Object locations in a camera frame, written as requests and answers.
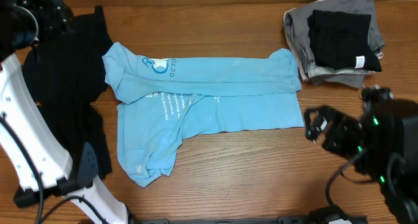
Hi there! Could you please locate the light blue printed t-shirt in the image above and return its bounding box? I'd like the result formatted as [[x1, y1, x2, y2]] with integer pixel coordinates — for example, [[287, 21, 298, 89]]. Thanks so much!
[[103, 43, 304, 187]]

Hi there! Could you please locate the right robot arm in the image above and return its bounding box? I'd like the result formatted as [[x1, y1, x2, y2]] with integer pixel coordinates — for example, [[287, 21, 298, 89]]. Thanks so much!
[[304, 86, 417, 224]]

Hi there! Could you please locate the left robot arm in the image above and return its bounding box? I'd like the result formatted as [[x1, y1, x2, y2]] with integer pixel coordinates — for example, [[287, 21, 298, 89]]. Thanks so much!
[[1, 0, 136, 223]]

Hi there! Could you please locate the folded black garment with tag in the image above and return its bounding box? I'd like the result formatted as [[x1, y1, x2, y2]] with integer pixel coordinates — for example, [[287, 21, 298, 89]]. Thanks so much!
[[307, 10, 381, 72]]

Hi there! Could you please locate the folded beige garment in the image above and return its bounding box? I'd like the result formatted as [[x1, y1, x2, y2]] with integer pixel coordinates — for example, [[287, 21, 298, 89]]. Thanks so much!
[[282, 0, 383, 82]]

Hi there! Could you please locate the folded grey garment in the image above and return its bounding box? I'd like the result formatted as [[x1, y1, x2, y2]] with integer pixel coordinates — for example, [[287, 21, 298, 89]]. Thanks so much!
[[282, 0, 385, 89]]

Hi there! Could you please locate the black garment on left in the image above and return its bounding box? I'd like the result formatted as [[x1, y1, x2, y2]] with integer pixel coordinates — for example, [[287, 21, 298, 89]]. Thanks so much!
[[22, 6, 113, 179]]

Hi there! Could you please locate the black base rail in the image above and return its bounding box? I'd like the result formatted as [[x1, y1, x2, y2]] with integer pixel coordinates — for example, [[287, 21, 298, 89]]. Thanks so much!
[[78, 215, 370, 224]]

